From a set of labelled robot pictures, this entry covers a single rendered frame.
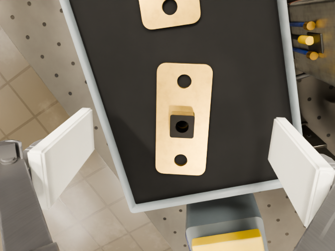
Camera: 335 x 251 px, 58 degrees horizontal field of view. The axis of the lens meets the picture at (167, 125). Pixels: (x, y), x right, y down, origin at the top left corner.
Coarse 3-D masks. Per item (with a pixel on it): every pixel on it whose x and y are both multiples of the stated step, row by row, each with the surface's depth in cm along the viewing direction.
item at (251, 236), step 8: (240, 232) 26; (248, 232) 26; (256, 232) 25; (192, 240) 27; (200, 240) 26; (208, 240) 26; (216, 240) 26; (224, 240) 26; (232, 240) 25; (240, 240) 25; (248, 240) 25; (256, 240) 25; (192, 248) 26; (200, 248) 26; (208, 248) 26; (216, 248) 26; (224, 248) 26; (232, 248) 25; (240, 248) 25; (248, 248) 25; (256, 248) 25
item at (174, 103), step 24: (168, 72) 21; (192, 72) 21; (168, 96) 21; (192, 96) 21; (168, 120) 22; (192, 120) 21; (168, 144) 22; (192, 144) 22; (168, 168) 23; (192, 168) 23
